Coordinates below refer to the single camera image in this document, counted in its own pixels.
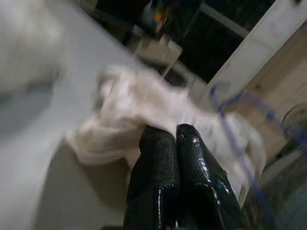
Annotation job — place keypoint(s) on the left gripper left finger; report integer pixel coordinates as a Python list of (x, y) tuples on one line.
[(156, 167)]

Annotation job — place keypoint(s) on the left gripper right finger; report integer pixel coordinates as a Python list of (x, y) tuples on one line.
[(204, 182)]

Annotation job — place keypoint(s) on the plain white garment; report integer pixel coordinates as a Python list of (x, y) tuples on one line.
[(144, 107)]

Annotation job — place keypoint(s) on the blue plastic hanger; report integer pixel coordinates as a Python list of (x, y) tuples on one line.
[(224, 119)]

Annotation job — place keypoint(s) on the pale wooden shelf unit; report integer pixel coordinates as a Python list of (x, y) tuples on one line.
[(271, 60)]

